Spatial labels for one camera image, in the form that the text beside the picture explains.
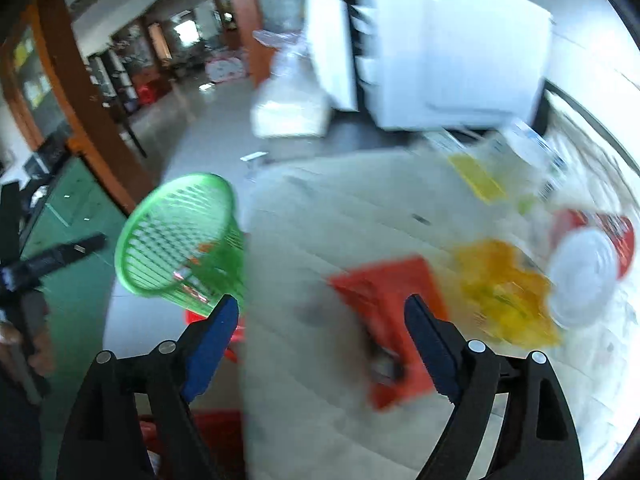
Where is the red wrapper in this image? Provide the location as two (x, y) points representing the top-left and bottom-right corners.
(328, 256), (449, 411)

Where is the yellow plastic wrapper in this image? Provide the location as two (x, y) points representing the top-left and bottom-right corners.
(454, 238), (560, 349)

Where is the clear bottle yellow label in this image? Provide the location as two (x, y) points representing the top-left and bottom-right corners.
(423, 119), (567, 216)

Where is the green lower drawer cabinet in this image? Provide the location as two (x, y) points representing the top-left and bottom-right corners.
(22, 157), (126, 479)

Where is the green plastic waste basket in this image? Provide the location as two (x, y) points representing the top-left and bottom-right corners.
(115, 172), (245, 316)

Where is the clear plastic round lid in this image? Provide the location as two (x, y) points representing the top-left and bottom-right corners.
(546, 228), (618, 330)

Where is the white quilted mat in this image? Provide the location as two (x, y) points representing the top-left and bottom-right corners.
(241, 104), (640, 480)

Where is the red printed paper cup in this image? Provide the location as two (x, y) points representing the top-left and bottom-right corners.
(550, 209), (636, 281)

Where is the polka dot play tent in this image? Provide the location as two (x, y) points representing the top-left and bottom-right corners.
(205, 49), (248, 84)

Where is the clear bag of rice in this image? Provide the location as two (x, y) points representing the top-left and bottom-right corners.
(250, 29), (332, 139)

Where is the white microwave oven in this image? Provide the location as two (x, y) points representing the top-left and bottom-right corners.
(304, 0), (552, 130)

